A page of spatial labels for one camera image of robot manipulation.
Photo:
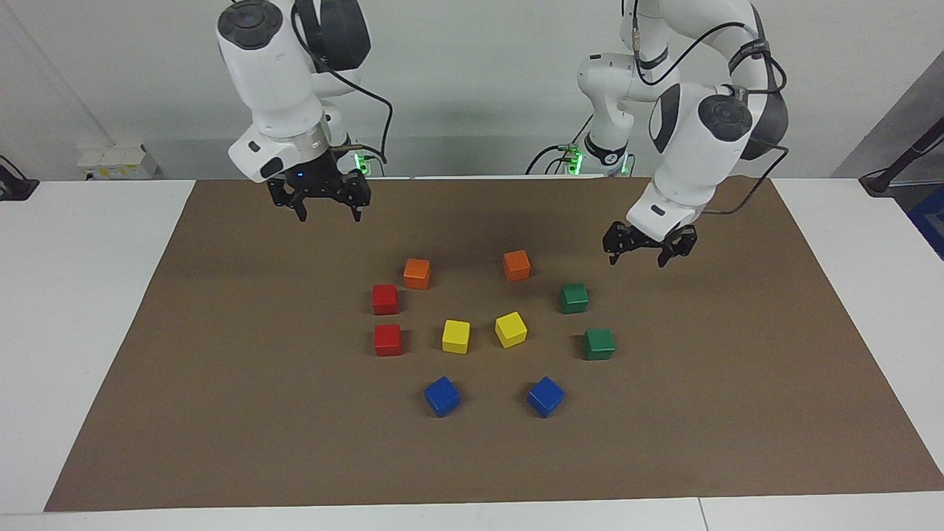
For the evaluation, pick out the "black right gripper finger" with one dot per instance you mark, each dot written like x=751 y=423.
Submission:
x=284 y=193
x=358 y=192

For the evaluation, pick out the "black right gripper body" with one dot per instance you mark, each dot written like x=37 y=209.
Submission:
x=313 y=177

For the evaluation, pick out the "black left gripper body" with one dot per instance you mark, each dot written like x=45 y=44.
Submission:
x=649 y=240

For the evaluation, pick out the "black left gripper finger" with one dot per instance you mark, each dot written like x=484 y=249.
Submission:
x=678 y=247
x=619 y=240

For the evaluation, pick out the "green wooden cube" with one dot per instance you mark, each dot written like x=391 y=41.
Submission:
x=599 y=344
x=573 y=299

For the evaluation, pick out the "red wooden cube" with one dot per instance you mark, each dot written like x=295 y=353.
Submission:
x=384 y=300
x=388 y=341

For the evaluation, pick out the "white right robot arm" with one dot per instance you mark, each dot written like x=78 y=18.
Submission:
x=273 y=81

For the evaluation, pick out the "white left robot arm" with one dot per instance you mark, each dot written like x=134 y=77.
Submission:
x=686 y=140

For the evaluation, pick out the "green lit base connector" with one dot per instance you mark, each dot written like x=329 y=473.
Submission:
x=361 y=164
x=574 y=161

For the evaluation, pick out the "orange wooden cube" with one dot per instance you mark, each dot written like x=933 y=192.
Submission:
x=516 y=266
x=417 y=274

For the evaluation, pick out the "yellow wooden cube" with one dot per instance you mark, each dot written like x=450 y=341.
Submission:
x=511 y=330
x=456 y=337

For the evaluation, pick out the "white power strip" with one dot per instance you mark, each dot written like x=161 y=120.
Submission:
x=118 y=161

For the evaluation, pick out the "blue wooden cube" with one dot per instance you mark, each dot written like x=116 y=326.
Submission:
x=442 y=397
x=546 y=397

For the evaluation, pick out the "brown table mat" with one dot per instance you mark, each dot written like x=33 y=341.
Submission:
x=221 y=405

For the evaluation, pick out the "black stand foot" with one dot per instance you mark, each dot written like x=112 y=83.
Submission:
x=896 y=166

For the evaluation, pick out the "blue box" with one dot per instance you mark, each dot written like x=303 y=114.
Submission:
x=931 y=221

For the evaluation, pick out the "black clamp base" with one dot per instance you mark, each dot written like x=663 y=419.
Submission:
x=15 y=186

